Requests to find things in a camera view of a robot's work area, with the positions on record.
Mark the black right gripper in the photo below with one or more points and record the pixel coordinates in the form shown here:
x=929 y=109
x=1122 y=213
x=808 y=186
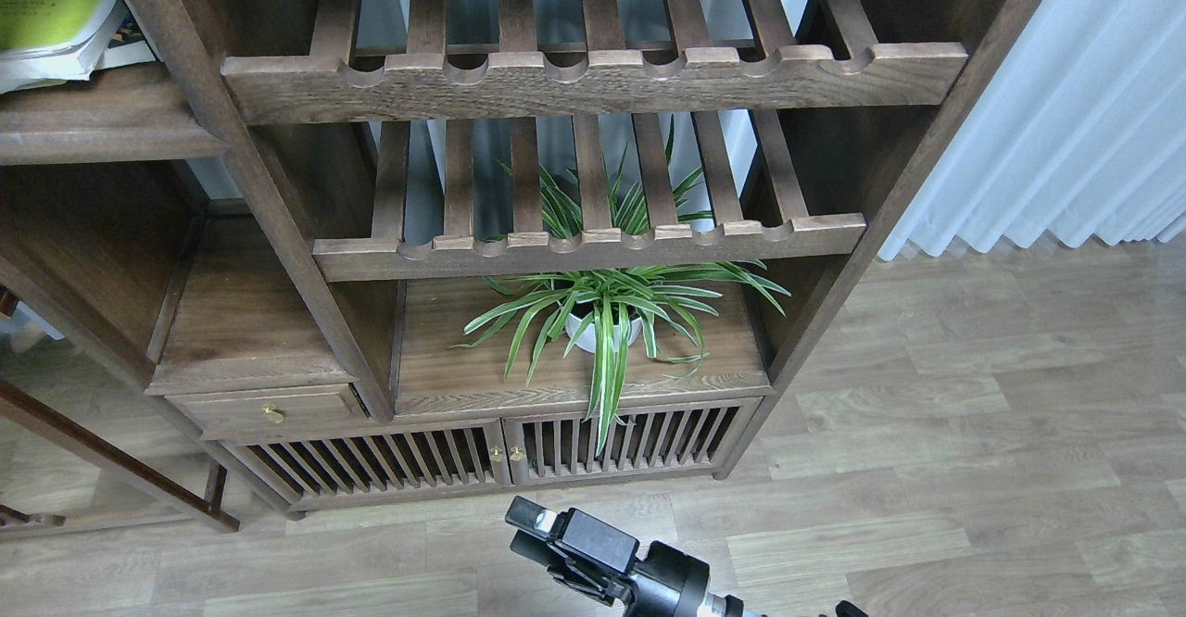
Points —
x=601 y=563

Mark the colourful 300 paperback book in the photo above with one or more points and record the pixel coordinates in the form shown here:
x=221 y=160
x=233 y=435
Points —
x=127 y=47

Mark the yellow green cover book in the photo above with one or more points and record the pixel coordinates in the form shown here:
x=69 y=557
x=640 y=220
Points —
x=56 y=38

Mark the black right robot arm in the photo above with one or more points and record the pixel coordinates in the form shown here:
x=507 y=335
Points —
x=697 y=522

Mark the left slatted cabinet door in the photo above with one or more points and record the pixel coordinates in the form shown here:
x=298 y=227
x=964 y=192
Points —
x=363 y=468

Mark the slatted cabinet door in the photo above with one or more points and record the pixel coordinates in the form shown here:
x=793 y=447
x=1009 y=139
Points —
x=363 y=468
x=646 y=442

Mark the right slatted cabinet door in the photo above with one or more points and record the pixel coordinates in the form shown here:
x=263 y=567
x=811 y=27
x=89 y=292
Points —
x=646 y=442

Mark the white plant pot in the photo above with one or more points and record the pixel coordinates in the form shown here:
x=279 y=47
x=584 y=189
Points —
x=583 y=332

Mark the green spider plant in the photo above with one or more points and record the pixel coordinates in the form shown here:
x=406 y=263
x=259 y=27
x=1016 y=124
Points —
x=538 y=305

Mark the brass drawer knob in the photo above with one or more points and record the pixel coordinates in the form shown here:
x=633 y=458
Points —
x=272 y=414

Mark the wooden drawer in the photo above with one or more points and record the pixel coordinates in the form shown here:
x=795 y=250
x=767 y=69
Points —
x=248 y=409

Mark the dark wooden bookshelf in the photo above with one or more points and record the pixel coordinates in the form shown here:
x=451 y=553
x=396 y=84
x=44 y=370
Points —
x=305 y=192

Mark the white pleated curtain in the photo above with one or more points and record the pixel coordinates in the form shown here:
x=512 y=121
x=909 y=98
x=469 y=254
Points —
x=1080 y=135

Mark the white book under paperback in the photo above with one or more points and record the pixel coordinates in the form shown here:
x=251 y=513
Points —
x=14 y=83

